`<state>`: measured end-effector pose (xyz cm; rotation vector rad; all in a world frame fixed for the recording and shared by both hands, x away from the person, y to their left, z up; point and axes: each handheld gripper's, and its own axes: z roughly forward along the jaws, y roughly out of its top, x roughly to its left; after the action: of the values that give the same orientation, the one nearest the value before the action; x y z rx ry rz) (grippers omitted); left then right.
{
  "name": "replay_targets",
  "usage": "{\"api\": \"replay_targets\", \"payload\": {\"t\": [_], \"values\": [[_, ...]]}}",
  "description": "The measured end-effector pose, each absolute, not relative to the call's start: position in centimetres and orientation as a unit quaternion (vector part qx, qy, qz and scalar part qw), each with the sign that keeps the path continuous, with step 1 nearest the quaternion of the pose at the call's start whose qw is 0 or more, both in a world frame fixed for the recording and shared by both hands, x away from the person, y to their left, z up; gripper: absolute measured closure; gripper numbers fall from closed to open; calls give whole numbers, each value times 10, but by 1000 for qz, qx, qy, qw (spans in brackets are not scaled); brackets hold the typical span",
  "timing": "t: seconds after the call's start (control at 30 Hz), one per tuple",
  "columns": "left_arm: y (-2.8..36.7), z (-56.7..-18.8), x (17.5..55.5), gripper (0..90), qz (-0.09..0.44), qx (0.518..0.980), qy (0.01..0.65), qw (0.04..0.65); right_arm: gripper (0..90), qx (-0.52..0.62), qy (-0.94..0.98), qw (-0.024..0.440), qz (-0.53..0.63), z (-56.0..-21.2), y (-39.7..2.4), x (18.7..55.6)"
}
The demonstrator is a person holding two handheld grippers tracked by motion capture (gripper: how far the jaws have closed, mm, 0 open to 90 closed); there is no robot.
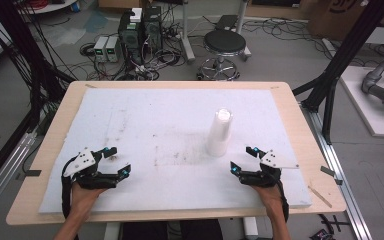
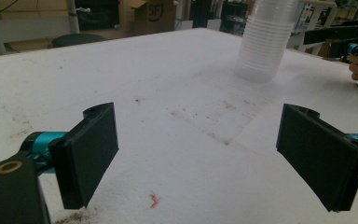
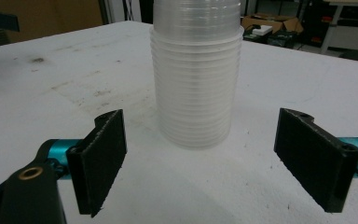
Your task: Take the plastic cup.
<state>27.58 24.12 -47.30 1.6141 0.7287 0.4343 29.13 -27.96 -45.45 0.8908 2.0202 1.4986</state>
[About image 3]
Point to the white foam mat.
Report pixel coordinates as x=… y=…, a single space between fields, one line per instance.
x=59 y=93

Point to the open cardboard box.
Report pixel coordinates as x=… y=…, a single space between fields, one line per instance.
x=276 y=23

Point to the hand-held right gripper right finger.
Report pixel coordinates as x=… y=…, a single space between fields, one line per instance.
x=313 y=161

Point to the white side table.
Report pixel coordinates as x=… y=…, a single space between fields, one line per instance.
x=351 y=34

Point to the stack of clear plastic cups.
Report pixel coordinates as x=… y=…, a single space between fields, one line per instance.
x=195 y=87

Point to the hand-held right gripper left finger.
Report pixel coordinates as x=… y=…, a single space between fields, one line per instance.
x=98 y=161

